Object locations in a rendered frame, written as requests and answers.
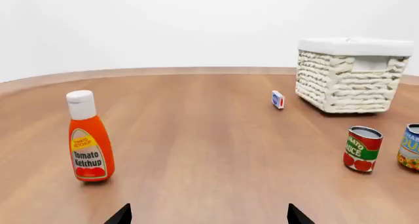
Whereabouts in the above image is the alphabet soup can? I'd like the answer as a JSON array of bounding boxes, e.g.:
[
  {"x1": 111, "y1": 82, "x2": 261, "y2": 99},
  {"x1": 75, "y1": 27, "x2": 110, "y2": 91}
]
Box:
[{"x1": 396, "y1": 122, "x2": 419, "y2": 172}]

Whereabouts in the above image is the cream cheese box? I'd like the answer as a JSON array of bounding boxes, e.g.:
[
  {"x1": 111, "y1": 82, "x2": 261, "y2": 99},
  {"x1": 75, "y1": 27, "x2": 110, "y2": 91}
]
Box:
[{"x1": 271, "y1": 90, "x2": 285, "y2": 110}]

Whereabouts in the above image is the white woven basket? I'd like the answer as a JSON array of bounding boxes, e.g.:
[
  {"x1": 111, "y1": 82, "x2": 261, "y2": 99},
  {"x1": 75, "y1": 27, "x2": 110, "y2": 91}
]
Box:
[{"x1": 295, "y1": 37, "x2": 415, "y2": 115}]

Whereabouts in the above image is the tomato sauce can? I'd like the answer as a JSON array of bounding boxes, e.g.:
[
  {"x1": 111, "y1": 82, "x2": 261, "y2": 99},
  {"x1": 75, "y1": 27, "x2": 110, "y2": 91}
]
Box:
[{"x1": 342, "y1": 126, "x2": 384, "y2": 173}]

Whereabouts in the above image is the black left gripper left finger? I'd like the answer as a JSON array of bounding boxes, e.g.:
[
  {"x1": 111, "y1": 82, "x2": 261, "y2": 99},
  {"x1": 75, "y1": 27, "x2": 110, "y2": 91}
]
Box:
[{"x1": 103, "y1": 202, "x2": 132, "y2": 224}]

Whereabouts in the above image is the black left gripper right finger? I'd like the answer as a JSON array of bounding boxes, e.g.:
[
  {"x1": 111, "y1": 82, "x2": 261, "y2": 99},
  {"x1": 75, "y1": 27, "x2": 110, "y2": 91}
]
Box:
[{"x1": 287, "y1": 202, "x2": 316, "y2": 224}]

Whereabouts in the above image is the tomato ketchup bottle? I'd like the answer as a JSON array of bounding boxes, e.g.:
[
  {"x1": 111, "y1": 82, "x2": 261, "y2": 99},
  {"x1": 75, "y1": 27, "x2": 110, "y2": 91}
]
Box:
[{"x1": 65, "y1": 90, "x2": 116, "y2": 183}]

